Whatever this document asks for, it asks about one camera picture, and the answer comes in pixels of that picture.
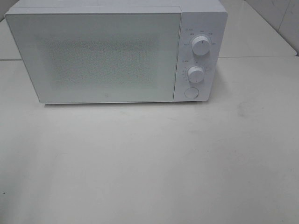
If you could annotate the white round door button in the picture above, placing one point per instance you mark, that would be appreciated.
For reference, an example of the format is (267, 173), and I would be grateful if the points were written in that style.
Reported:
(192, 93)

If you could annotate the white timer knob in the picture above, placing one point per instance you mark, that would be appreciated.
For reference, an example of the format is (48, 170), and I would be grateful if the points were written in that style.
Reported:
(195, 74)

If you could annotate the white upper power knob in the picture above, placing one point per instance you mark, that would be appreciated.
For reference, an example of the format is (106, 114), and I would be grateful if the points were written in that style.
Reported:
(201, 45)

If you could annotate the white microwave oven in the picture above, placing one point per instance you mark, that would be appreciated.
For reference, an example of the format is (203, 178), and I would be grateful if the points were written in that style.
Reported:
(207, 17)

